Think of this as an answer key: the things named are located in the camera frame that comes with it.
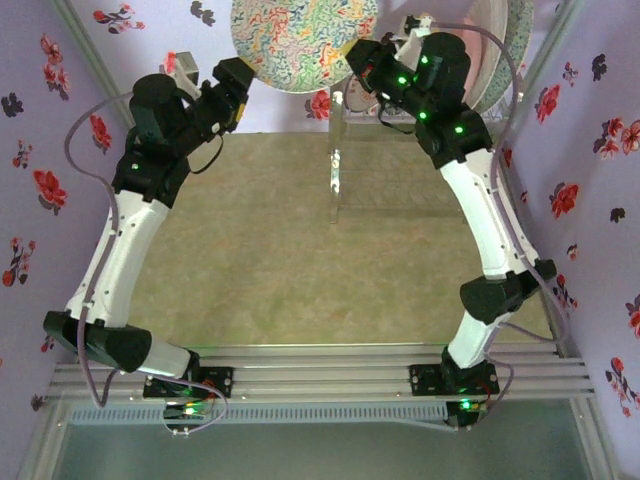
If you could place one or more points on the colourful squiggle pattern plate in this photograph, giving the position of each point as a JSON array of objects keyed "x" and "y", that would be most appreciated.
[{"x": 300, "y": 40}]

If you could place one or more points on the white plaid pattern plate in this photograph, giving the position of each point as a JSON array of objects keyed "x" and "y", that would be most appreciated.
[{"x": 520, "y": 40}]

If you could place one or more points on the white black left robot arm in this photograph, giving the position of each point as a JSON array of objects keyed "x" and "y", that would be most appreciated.
[{"x": 120, "y": 250}]

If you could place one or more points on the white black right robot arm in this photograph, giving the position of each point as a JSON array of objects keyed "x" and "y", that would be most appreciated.
[{"x": 480, "y": 215}]

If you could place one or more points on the left circuit board green light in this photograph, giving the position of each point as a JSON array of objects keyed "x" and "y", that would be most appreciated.
[{"x": 190, "y": 411}]

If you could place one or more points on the circuit board green light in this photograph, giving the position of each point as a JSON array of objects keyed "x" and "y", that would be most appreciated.
[
  {"x": 467, "y": 406},
  {"x": 190, "y": 411}
]

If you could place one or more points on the right circuit board green light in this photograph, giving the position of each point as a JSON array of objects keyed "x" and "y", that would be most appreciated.
[{"x": 467, "y": 406}]

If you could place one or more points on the left aluminium corner post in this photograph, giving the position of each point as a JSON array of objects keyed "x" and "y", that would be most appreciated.
[{"x": 100, "y": 70}]

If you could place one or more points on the aluminium corner post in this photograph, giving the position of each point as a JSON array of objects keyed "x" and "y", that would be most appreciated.
[
  {"x": 553, "y": 37},
  {"x": 100, "y": 70}
]

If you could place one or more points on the right aluminium corner post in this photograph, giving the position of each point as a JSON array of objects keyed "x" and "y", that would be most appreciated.
[{"x": 553, "y": 37}]

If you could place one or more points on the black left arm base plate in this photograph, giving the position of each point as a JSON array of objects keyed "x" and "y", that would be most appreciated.
[{"x": 220, "y": 380}]

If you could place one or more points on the aluminium mounting rail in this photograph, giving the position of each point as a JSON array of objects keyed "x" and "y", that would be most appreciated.
[{"x": 320, "y": 372}]

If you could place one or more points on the right aluminium table side rail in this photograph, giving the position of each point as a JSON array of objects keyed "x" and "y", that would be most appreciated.
[{"x": 555, "y": 327}]

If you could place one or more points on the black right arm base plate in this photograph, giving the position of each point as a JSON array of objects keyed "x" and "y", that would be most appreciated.
[{"x": 422, "y": 380}]

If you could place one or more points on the left lower aluminium frame bar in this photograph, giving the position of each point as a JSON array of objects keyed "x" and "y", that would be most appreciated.
[{"x": 42, "y": 445}]

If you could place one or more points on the aluminium frame bar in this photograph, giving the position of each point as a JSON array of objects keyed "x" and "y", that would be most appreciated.
[
  {"x": 595, "y": 440},
  {"x": 42, "y": 445}
]

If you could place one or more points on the right lower aluminium frame bar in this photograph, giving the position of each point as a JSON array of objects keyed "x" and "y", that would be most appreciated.
[{"x": 595, "y": 440}]

